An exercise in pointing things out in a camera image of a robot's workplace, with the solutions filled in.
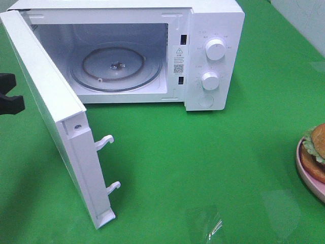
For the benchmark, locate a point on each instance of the round microwave door button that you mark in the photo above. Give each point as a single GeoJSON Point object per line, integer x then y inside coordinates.
{"type": "Point", "coordinates": [206, 101]}

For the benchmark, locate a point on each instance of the white microwave oven body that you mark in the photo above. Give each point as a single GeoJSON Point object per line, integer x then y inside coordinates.
{"type": "Point", "coordinates": [183, 27]}

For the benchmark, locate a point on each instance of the pink round plate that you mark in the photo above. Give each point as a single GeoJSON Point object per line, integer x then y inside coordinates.
{"type": "Point", "coordinates": [315, 186]}

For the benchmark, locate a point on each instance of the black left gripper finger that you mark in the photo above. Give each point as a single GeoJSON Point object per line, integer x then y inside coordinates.
{"type": "Point", "coordinates": [11, 105]}
{"type": "Point", "coordinates": [7, 81]}

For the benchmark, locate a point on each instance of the white microwave door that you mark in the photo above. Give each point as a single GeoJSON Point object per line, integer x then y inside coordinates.
{"type": "Point", "coordinates": [65, 117]}

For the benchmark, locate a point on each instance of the clear plastic tape piece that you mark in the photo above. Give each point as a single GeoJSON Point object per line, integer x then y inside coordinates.
{"type": "Point", "coordinates": [214, 230]}

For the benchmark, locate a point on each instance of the burger with lettuce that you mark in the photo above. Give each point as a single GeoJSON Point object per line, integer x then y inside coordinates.
{"type": "Point", "coordinates": [313, 152]}

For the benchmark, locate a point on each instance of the white microwave knob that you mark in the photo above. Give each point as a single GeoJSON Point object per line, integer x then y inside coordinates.
{"type": "Point", "coordinates": [215, 49]}
{"type": "Point", "coordinates": [210, 81]}

